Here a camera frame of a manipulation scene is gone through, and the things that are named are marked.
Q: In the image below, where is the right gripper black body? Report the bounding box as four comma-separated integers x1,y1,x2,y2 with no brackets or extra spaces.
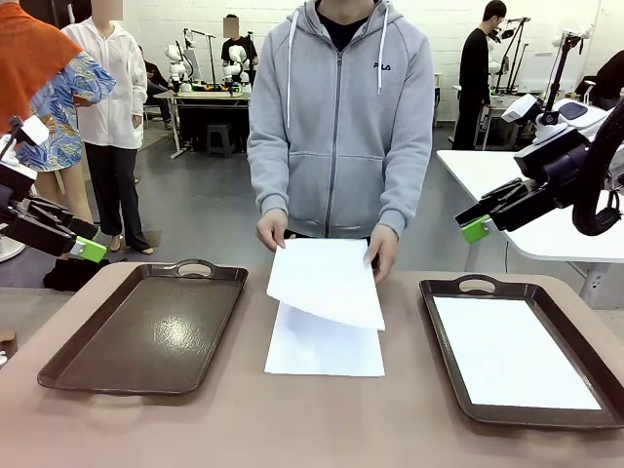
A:
491,177,584,233

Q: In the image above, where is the person's right forearm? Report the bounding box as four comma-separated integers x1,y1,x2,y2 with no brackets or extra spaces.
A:
247,131,292,220

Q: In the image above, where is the white table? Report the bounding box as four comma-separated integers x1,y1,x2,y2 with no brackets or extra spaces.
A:
436,149,624,311

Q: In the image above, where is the wooden top workshop table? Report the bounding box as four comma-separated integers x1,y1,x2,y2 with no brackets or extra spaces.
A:
153,89,254,161

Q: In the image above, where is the black tripod stand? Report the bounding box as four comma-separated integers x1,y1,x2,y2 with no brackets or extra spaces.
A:
543,26,594,116

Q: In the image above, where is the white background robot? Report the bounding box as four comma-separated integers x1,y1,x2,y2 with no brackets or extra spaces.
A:
221,43,253,94
164,28,196,94

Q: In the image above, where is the person in grey hoodie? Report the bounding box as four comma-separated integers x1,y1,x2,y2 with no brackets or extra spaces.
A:
246,0,435,269

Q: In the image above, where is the white round fan base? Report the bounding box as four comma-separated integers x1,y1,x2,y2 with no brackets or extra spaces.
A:
0,236,26,263

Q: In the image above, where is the grey background desk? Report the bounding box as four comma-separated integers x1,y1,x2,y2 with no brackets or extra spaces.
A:
480,92,537,150

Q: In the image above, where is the person in dark jacket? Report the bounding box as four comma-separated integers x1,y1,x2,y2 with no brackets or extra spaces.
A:
138,46,175,126

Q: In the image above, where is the person's right hand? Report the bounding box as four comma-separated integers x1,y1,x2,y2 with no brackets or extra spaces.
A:
256,209,289,253

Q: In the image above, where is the black bag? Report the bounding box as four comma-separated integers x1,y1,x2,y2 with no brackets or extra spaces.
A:
42,256,111,293

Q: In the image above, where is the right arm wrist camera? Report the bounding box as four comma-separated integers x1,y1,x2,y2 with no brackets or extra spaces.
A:
500,94,543,124

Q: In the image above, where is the person's left hand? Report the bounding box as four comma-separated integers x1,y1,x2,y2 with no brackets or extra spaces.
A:
363,223,401,285

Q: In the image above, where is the white A4 paper sheet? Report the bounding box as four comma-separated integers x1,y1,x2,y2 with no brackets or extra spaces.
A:
265,237,386,332
432,295,604,410

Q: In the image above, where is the brown plastic tray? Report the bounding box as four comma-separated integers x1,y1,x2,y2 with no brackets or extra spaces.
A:
37,257,250,397
419,274,624,431

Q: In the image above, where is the person in white jacket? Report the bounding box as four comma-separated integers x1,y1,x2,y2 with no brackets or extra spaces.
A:
61,0,155,255

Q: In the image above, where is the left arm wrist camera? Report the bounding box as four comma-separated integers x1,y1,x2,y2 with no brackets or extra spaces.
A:
19,115,49,146

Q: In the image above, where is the black cable hose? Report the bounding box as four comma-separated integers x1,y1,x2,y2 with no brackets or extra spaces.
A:
572,101,624,237

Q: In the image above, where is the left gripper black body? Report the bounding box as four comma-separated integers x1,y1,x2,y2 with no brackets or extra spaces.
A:
8,201,71,254

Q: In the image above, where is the person's left forearm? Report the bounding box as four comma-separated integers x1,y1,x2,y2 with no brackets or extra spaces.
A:
379,136,434,240

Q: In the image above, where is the person in black clothes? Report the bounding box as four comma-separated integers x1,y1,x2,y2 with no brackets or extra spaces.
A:
451,0,508,151

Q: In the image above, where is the white A4 paper stack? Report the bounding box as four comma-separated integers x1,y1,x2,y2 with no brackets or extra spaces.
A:
263,301,386,378

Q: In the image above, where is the person in black t-shirt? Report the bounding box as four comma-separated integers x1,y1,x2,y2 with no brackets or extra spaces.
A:
221,14,259,74

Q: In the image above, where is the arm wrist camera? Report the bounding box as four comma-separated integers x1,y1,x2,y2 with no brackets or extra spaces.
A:
500,94,543,124
19,115,49,146

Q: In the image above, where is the grey plastic stool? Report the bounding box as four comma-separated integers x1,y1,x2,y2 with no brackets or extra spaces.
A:
206,124,233,158

